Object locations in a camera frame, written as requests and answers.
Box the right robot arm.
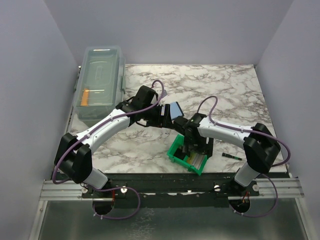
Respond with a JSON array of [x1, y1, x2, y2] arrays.
[[173, 113, 281, 196]]

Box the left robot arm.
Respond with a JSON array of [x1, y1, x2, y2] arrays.
[[52, 85, 170, 198]]

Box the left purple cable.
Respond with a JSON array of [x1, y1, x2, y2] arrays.
[[51, 79, 168, 221]]

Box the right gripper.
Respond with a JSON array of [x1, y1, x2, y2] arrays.
[[182, 135, 214, 159]]

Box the black leather card holder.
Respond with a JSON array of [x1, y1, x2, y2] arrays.
[[169, 101, 184, 121]]

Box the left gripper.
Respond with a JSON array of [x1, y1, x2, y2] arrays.
[[142, 103, 173, 129]]

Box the stack of silver cards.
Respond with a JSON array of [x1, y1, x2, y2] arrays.
[[190, 153, 206, 169]]

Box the green plastic bin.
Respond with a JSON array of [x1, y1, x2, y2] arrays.
[[167, 134, 208, 176]]

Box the clear plastic storage box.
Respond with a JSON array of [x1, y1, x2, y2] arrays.
[[73, 45, 126, 127]]

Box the black green screwdriver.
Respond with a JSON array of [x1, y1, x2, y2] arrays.
[[222, 152, 243, 161]]

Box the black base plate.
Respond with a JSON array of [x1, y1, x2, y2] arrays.
[[44, 173, 292, 209]]

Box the gold card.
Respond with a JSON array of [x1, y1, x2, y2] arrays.
[[186, 153, 194, 165]]

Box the orange tool in box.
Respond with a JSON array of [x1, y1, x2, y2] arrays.
[[80, 88, 90, 107]]

